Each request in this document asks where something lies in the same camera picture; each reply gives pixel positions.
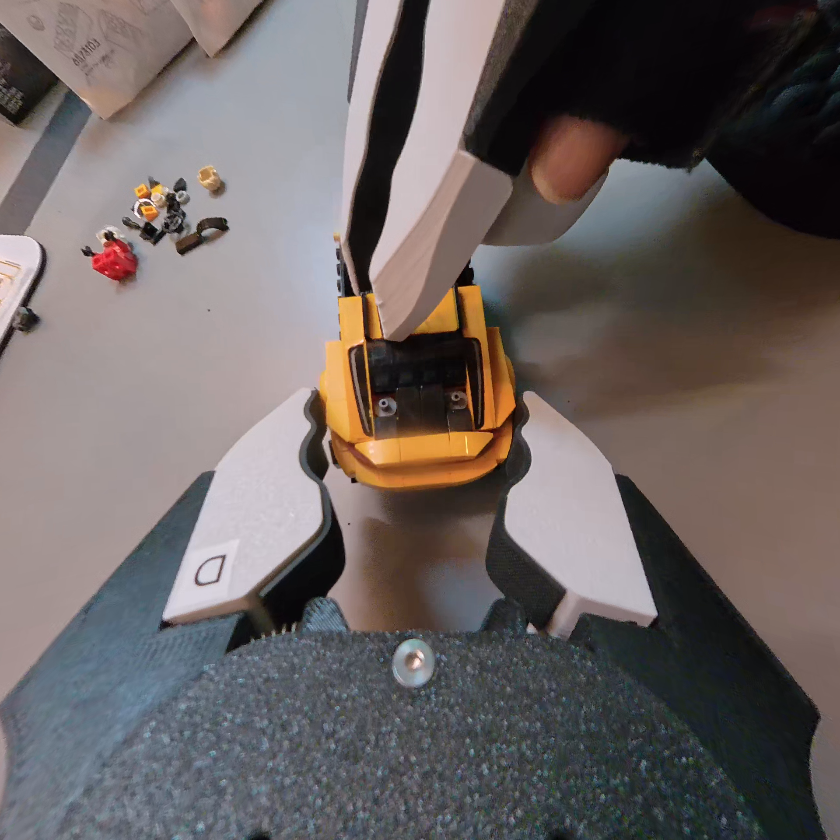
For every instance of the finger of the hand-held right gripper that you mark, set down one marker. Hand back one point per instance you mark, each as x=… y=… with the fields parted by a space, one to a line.
x=439 y=197
x=358 y=131

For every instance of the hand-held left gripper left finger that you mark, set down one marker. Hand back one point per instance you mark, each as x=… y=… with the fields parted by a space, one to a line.
x=262 y=499

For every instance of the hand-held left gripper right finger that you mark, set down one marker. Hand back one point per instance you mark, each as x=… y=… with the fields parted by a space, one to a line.
x=577 y=518

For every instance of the yellow lego car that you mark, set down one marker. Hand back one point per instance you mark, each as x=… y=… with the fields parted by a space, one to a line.
x=420 y=453

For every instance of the person's right forearm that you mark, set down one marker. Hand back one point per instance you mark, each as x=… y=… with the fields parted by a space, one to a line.
x=794 y=144

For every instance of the black curved lego piece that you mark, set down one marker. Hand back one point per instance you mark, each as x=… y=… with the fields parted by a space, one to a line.
x=190 y=244

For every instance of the pile of small lego pieces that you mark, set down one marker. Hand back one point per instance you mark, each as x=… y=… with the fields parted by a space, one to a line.
x=172 y=220

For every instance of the red lego minifigure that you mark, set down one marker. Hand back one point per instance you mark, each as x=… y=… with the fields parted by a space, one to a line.
x=115 y=259

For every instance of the small black lego piece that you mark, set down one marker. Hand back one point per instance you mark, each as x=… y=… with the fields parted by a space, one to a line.
x=25 y=319

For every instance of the black lego box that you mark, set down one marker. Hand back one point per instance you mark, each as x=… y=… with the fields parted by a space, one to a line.
x=19 y=85

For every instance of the small white printed paper bag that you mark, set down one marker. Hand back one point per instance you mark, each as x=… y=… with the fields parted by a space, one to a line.
x=216 y=26

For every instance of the large white printed paper bag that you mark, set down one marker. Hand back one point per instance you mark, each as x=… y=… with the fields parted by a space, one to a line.
x=98 y=59

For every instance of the sticker sheet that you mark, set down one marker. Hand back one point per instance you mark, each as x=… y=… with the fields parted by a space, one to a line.
x=8 y=274

